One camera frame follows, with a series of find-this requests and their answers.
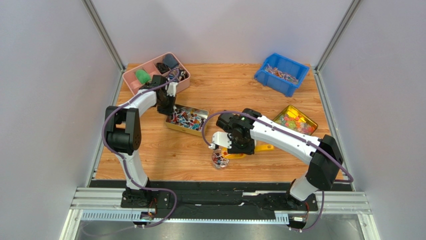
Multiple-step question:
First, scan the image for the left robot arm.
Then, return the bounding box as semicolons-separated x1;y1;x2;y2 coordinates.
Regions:
101;75;178;208

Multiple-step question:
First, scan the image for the green rolled sock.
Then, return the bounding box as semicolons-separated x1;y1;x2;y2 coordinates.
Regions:
134;69;152;85

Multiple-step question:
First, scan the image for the purple cable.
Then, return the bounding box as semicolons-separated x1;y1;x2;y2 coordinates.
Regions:
100;68;181;231
200;110;355;233

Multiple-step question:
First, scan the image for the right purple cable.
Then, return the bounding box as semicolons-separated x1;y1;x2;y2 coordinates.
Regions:
200;110;355;233

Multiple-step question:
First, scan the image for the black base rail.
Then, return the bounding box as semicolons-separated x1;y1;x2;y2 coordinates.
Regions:
118;179;334;222

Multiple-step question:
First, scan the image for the pink compartment organizer box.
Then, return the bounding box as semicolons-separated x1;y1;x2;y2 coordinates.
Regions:
123;52;191;95

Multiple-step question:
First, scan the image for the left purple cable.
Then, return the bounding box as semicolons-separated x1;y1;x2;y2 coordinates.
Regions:
100;68;181;231

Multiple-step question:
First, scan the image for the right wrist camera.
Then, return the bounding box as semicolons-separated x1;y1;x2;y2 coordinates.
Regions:
208;131;232;150

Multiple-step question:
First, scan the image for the dark blue rolled sock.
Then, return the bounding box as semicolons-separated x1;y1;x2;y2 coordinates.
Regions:
162;53;179;69

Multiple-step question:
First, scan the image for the tin of gummy candies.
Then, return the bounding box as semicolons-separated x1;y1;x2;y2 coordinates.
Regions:
272;104;318;136

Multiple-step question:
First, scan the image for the yellow plastic scoop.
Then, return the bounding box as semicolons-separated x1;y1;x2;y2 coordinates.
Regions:
221;144;275;159

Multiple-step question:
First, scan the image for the clear glass jar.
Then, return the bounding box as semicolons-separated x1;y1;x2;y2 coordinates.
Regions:
211;149;229;170

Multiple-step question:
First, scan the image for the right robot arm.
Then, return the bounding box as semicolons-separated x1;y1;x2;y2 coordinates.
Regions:
209;108;343;209

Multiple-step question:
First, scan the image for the blue plastic bin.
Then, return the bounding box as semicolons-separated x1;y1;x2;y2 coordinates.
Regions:
254;53;310;98

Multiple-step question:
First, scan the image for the gold tin of lollipops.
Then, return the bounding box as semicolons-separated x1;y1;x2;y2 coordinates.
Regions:
165;104;209;137

